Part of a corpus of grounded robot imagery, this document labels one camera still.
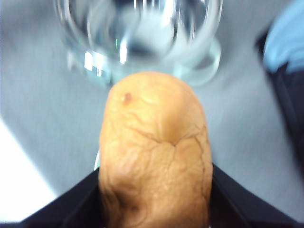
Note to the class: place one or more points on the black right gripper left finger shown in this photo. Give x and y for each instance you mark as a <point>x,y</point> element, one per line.
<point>79,207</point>

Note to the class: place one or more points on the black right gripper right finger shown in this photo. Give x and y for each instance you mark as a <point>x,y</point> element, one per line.
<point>235,206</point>

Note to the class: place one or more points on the brown potato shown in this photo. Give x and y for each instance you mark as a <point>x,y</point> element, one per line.
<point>155,155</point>

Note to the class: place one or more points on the green electric steamer pot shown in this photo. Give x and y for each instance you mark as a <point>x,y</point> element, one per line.
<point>108,39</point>

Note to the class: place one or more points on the blue plate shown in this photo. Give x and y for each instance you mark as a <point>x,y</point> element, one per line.
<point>284,42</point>

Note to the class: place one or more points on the black dish rack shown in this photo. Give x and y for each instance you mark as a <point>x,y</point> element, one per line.
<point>292,87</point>

